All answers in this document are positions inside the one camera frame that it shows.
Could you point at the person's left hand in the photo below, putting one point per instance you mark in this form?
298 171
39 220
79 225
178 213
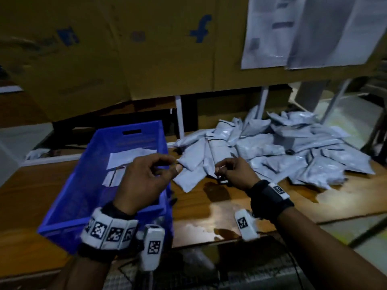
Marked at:
142 181

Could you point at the person's right hand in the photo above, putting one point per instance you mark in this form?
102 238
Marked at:
239 172

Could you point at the pile of grey mailer bags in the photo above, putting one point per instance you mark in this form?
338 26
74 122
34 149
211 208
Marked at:
290 154

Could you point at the blue plastic crate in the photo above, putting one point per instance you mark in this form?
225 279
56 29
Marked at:
78 202

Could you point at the person's right forearm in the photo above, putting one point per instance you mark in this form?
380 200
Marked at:
326 253

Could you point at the person's left forearm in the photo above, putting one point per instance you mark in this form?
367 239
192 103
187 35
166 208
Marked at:
84 274

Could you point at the right marker wristband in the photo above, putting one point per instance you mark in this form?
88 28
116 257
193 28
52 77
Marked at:
270 201

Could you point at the marker wristband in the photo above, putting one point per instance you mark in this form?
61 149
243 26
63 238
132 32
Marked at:
107 231
270 201

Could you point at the left marker wristband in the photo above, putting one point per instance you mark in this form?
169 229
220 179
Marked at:
107 231

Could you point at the white metal shelf leg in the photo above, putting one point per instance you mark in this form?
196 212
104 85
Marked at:
179 117
262 104
335 100

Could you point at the wooden table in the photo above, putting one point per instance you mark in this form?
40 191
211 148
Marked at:
24 208

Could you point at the plain cardboard box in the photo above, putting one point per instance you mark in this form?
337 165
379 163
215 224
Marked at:
48 63

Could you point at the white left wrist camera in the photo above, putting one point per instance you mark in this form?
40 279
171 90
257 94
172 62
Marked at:
152 245

